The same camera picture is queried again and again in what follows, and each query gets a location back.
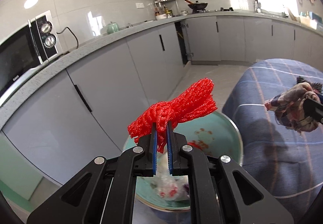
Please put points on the clear red-printed plastic bag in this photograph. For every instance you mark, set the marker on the clear red-printed plastic bag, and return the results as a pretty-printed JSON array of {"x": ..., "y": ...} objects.
[{"x": 167, "y": 187}]

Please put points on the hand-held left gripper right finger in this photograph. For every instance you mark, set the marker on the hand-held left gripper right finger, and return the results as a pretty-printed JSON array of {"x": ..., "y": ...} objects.
[{"x": 169, "y": 153}]

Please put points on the white wall socket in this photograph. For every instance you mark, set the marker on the white wall socket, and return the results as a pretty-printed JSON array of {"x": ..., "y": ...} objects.
[{"x": 139, "y": 5}]

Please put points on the green teapot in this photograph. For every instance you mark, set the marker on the green teapot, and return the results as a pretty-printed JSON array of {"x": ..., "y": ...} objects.
[{"x": 112, "y": 28}]

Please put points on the blue checked tablecloth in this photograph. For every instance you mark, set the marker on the blue checked tablecloth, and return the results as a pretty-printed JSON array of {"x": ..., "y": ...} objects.
[{"x": 265, "y": 151}]

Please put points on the gas stove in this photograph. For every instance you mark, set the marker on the gas stove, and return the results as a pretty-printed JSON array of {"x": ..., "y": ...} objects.
[{"x": 214, "y": 10}]

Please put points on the white bowl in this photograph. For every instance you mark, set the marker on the white bowl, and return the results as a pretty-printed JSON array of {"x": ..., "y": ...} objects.
[{"x": 160, "y": 16}]

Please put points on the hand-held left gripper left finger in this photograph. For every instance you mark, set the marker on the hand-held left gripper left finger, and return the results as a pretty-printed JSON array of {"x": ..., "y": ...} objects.
[{"x": 154, "y": 153}]

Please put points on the grey kitchen base cabinets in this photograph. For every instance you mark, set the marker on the grey kitchen base cabinets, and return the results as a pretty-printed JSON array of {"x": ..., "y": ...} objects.
[{"x": 126, "y": 67}]

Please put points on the green enamel basin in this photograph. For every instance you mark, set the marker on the green enamel basin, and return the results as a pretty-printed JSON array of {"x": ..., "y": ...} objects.
[{"x": 222, "y": 138}]

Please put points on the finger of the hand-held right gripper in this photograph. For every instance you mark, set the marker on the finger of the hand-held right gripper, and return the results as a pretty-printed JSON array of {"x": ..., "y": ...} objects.
[{"x": 314, "y": 110}]

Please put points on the black wok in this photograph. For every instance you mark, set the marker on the black wok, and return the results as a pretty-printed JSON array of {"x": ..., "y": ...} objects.
[{"x": 198, "y": 6}]

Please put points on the white cup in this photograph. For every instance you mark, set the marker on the white cup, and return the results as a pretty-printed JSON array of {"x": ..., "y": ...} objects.
[{"x": 183, "y": 13}]

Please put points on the black microwave oven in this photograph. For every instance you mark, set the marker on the black microwave oven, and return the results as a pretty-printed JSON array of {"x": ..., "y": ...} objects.
[{"x": 17, "y": 60}]

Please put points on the black kitchen faucet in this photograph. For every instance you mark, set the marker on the black kitchen faucet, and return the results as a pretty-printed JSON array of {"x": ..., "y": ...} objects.
[{"x": 285, "y": 12}]

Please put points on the blue storage box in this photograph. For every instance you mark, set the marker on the blue storage box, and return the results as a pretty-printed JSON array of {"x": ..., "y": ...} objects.
[{"x": 316, "y": 19}]

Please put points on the metal spice rack with bottles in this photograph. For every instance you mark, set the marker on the metal spice rack with bottles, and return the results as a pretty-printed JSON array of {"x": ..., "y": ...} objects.
[{"x": 165, "y": 3}]

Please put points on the red mesh net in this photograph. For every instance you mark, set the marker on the red mesh net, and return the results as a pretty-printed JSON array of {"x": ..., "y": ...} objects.
[{"x": 181, "y": 105}]

